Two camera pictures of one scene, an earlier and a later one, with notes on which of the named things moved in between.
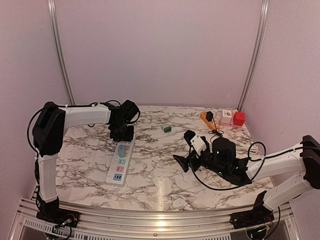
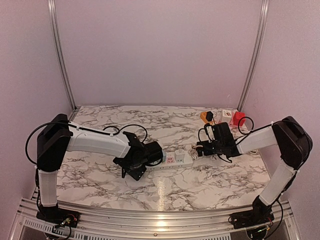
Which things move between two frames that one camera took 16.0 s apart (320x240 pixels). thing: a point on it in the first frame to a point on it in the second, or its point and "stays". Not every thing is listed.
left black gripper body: (120, 133) to (131, 169)
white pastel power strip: (117, 174) to (169, 161)
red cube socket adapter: (239, 118) stays
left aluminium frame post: (60, 46) stays
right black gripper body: (195, 166) to (217, 149)
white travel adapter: (226, 116) stays
